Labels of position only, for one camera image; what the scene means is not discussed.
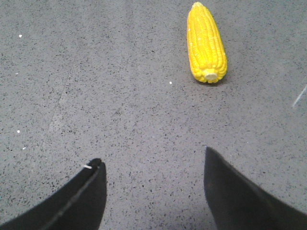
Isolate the yellow corn cob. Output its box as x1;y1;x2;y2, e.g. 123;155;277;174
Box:
187;2;227;83

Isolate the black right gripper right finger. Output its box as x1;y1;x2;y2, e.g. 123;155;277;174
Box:
204;147;307;230

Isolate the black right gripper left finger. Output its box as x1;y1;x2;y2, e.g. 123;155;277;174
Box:
0;158;107;230

